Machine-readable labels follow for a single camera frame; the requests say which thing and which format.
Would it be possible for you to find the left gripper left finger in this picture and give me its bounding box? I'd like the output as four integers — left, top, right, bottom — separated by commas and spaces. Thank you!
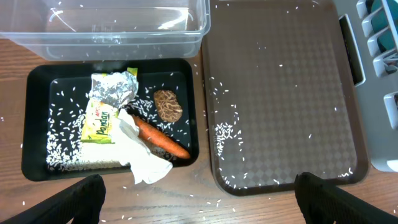
3, 174, 106, 224

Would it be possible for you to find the black plastic tray bin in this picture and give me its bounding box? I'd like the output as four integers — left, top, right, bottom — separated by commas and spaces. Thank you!
21, 58, 199, 181

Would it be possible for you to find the brown food scrap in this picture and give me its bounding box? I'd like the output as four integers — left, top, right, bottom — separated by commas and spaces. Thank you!
154, 90, 183, 123

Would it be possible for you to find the white tissue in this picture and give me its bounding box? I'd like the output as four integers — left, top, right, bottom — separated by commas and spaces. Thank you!
110, 109, 173, 184

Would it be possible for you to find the white rice pile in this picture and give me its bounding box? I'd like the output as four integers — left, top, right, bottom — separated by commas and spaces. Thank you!
45, 90, 121, 172

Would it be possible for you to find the orange carrot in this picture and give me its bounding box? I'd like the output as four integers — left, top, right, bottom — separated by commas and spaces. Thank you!
132, 115, 191, 159

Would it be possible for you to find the clear plastic container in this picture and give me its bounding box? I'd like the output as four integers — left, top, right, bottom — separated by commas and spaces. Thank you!
1, 0, 211, 61

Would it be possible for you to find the dark blue plate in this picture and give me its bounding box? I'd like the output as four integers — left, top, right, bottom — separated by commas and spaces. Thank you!
371, 0, 397, 52

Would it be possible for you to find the grey dishwasher rack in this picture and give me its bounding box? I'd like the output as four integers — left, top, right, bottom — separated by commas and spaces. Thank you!
334, 0, 397, 172

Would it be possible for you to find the brown serving tray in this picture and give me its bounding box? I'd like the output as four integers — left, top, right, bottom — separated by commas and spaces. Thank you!
203, 1, 370, 197

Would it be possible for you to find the yellow green snack wrapper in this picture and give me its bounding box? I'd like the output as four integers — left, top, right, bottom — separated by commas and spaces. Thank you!
80, 67, 139, 144

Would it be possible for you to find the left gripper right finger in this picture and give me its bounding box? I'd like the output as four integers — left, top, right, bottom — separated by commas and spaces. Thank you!
294, 172, 397, 224

